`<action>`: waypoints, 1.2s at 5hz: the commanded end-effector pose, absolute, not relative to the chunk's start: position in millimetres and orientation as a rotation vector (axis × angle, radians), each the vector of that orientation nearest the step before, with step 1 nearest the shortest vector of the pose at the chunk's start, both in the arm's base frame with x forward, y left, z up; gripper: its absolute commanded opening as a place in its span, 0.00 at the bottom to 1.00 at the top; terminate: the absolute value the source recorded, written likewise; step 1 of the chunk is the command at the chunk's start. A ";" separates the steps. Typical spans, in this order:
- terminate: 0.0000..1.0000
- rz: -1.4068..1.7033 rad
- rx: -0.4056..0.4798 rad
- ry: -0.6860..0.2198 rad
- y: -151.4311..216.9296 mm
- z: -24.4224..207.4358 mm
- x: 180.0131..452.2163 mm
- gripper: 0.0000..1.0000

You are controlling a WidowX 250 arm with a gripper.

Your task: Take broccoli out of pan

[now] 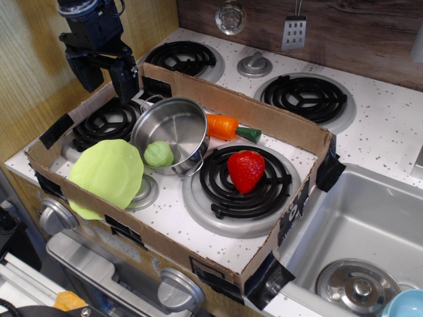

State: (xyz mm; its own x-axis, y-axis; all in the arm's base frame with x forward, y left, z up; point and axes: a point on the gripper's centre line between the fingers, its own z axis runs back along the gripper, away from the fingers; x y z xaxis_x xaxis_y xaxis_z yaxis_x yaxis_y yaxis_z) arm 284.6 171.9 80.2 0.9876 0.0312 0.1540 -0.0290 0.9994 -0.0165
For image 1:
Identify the light green plastic plate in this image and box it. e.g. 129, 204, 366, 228
68, 139, 144, 209

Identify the right silver oven knob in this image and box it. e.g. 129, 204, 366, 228
157, 267, 205, 312

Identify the red toy strawberry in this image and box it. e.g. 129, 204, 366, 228
227, 150, 265, 194

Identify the front left black burner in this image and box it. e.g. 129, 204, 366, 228
61, 97, 142, 163

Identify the light green toy broccoli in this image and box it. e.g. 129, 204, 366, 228
143, 141, 174, 168

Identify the steel pot lid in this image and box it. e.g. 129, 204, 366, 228
315, 259, 401, 316

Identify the rear left black burner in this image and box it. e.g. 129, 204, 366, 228
141, 41, 225, 83

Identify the hanging silver strainer ladle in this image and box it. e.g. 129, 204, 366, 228
215, 1, 247, 36

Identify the rear right black burner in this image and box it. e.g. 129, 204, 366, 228
254, 73, 356, 135

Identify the light blue bowl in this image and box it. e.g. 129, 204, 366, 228
381, 289, 422, 317

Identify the brown cardboard fence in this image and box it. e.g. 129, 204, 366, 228
24, 61, 347, 311

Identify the front right black burner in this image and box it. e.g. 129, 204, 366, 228
182, 143, 301, 238

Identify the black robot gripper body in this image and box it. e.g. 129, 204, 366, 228
58, 1, 132, 61

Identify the silver stovetop knob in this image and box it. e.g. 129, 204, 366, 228
237, 52, 273, 78

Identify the small silver stovetop disc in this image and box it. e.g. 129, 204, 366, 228
126, 174, 159, 212

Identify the left silver oven knob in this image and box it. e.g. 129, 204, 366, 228
39, 197, 79, 235

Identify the silver oven knob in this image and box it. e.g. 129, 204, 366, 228
39, 197, 79, 235
157, 267, 205, 312

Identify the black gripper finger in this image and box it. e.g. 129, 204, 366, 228
109, 56, 139, 104
65, 53, 104, 92

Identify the orange cloth piece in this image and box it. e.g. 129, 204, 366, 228
53, 291, 87, 312

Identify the orange toy carrot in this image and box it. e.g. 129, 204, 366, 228
206, 114, 262, 144

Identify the hanging silver slotted spatula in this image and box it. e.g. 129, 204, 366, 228
282, 1, 307, 51

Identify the stainless steel toy pot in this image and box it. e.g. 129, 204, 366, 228
130, 97, 210, 178

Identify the silver toy sink basin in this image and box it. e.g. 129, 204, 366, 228
280, 164, 422, 316

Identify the black burner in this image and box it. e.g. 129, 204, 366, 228
61, 97, 142, 163
254, 73, 356, 135
182, 143, 301, 238
141, 41, 225, 83

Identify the silver oven door handle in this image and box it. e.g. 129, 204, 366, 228
46, 233, 192, 316

